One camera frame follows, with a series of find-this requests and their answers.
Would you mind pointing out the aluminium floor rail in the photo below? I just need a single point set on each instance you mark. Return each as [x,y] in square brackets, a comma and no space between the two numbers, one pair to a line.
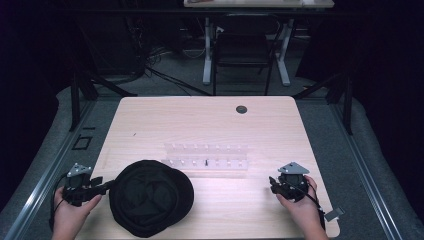
[366,180]
[50,180]

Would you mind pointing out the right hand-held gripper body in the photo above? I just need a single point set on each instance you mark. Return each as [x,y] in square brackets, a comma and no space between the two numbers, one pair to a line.
[294,185]

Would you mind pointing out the white-legged desk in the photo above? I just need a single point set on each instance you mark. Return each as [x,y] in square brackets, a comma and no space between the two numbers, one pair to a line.
[250,4]

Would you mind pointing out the black tape square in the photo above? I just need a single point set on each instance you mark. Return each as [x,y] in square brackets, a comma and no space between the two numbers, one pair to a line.
[76,142]

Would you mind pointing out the person's right hand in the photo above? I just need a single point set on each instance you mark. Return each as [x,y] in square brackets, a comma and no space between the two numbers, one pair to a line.
[305,211]

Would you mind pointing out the black round table grommet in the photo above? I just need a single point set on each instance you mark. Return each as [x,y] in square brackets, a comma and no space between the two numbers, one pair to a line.
[241,109]

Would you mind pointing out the clear acrylic rack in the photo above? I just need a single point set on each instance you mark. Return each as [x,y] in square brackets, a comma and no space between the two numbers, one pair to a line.
[206,156]

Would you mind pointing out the black chair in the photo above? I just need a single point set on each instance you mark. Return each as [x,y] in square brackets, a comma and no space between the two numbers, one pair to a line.
[241,46]

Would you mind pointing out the black metal stand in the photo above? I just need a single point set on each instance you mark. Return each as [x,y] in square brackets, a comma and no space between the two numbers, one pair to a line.
[348,106]
[75,100]

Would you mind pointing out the black cloth hat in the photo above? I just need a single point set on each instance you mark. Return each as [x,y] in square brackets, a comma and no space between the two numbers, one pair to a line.
[150,198]

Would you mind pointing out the black tape strip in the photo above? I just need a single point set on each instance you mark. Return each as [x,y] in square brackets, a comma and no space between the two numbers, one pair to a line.
[88,128]

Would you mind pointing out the grey flat plug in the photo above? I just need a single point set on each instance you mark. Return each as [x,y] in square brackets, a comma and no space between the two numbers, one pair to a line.
[334,214]

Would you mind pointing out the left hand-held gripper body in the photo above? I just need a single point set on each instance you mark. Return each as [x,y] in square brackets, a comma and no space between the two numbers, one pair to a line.
[76,186]

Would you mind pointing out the person's left hand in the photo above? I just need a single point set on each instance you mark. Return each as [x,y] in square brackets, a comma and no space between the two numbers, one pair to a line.
[71,215]

